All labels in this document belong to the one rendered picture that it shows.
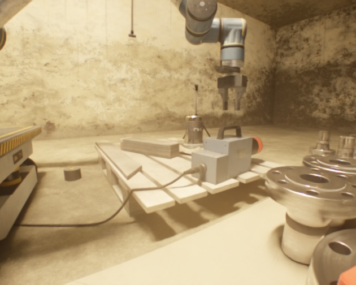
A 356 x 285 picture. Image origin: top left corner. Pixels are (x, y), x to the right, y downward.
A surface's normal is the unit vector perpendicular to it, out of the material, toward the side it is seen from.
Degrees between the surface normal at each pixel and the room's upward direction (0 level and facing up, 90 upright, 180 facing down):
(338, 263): 0
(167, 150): 90
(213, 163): 90
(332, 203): 90
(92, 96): 90
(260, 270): 0
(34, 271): 0
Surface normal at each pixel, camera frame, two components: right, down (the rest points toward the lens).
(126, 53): 0.52, 0.14
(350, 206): -0.05, 0.18
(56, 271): 0.00, -0.98
